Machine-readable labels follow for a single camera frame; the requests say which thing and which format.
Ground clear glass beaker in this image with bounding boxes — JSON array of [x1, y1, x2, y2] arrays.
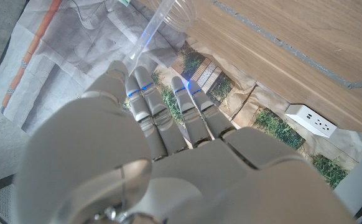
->
[[149, 0, 197, 34]]

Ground white power strip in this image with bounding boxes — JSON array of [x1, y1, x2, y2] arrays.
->
[[284, 104, 338, 139]]

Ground clear plastic pipette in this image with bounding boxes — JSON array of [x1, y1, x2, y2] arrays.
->
[[128, 0, 177, 75]]

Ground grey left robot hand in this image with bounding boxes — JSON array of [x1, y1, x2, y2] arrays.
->
[[12, 60, 356, 224]]

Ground printed fabric backdrop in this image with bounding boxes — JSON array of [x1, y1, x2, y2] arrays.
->
[[0, 0, 362, 190]]

